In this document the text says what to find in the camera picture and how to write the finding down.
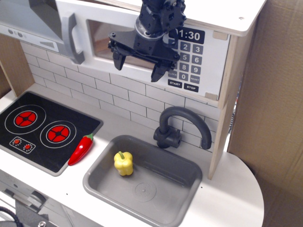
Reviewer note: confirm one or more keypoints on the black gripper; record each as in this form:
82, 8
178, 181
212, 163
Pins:
123, 44

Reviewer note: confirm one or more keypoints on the grey oven knob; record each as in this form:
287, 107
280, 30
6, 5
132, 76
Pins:
36, 199

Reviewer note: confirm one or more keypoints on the yellow toy bell pepper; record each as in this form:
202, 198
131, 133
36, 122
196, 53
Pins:
123, 162

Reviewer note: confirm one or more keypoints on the red toy chili pepper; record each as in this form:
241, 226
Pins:
82, 149

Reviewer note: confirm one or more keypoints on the black toy stovetop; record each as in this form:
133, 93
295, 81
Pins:
43, 133

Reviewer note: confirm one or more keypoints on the white microwave door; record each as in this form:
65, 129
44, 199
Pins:
85, 30

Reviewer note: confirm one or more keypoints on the grey plastic sink basin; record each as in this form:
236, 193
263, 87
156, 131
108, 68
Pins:
158, 192

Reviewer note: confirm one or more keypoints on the dark grey toy faucet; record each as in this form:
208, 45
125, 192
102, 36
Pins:
166, 136

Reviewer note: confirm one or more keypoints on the grey range hood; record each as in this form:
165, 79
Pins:
36, 22

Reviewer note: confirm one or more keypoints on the brown cardboard box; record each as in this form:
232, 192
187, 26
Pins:
267, 133

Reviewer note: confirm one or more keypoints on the white toy microwave cabinet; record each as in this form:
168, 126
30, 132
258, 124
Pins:
211, 90

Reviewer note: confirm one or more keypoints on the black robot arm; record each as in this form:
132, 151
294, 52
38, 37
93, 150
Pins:
153, 37

